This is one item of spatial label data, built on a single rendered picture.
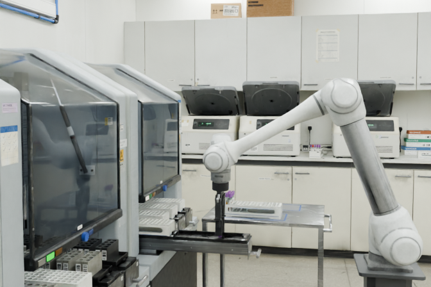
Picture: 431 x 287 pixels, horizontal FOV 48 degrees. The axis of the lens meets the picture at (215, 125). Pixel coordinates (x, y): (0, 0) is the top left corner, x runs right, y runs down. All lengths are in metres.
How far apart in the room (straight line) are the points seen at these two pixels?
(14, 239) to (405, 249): 1.33
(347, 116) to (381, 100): 2.87
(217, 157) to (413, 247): 0.79
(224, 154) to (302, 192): 2.56
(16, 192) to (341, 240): 3.56
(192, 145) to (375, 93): 1.75
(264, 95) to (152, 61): 1.17
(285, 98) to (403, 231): 2.94
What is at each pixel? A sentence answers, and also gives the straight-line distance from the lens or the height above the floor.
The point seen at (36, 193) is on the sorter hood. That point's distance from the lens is 1.39.
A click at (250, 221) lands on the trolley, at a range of 2.42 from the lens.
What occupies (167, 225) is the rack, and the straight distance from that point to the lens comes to 2.17.
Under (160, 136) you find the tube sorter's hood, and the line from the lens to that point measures 2.38.
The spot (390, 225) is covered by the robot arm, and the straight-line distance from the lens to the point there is 1.97.
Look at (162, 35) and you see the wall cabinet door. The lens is 4.90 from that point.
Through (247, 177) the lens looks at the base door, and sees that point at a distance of 4.44.
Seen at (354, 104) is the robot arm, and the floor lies 1.39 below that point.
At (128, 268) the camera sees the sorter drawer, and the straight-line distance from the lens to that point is 1.84.
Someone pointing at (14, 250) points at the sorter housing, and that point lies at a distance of 1.35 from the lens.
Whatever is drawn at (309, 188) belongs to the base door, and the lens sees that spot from 4.42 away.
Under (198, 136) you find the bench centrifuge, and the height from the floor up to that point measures 1.08.
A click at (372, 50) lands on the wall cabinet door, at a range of 4.70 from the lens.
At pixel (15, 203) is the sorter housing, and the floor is 1.15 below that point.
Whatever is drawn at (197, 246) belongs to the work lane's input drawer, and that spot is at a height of 0.78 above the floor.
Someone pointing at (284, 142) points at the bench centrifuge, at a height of 1.03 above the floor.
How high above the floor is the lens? 1.41
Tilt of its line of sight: 3 degrees down
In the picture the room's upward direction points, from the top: straight up
